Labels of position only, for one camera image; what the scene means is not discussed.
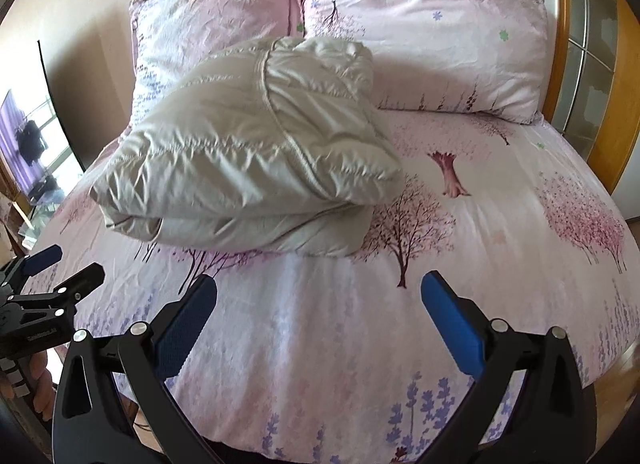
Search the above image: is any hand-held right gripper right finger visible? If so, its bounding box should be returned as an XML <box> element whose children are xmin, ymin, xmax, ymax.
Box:
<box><xmin>420</xmin><ymin>270</ymin><xmax>601</xmax><ymax>464</ymax></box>

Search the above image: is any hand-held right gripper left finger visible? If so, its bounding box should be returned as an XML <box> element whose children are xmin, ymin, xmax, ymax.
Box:
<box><xmin>50</xmin><ymin>274</ymin><xmax>219</xmax><ymax>464</ymax></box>

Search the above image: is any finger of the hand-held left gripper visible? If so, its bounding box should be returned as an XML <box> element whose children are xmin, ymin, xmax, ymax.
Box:
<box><xmin>0</xmin><ymin>244</ymin><xmax>64</xmax><ymax>297</ymax></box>
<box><xmin>10</xmin><ymin>264</ymin><xmax>107</xmax><ymax>317</ymax></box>

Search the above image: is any cream puffer jacket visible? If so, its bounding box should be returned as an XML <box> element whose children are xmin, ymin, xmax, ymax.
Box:
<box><xmin>90</xmin><ymin>36</ymin><xmax>405</xmax><ymax>258</ymax></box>

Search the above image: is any person's left hand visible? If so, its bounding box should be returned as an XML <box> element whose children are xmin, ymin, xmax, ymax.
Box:
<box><xmin>27</xmin><ymin>351</ymin><xmax>55</xmax><ymax>417</ymax></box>

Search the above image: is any bed with floral sheet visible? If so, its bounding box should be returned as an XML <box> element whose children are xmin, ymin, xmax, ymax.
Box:
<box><xmin>22</xmin><ymin>107</ymin><xmax>630</xmax><ymax>464</ymax></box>

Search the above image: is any pink floral pillow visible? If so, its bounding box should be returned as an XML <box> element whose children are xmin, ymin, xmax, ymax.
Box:
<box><xmin>129</xmin><ymin>0</ymin><xmax>301</xmax><ymax>135</ymax></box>
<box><xmin>295</xmin><ymin>0</ymin><xmax>547</xmax><ymax>125</ymax></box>

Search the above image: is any wooden headboard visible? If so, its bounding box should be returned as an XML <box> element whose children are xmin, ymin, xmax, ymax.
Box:
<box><xmin>457</xmin><ymin>0</ymin><xmax>640</xmax><ymax>220</ymax></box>

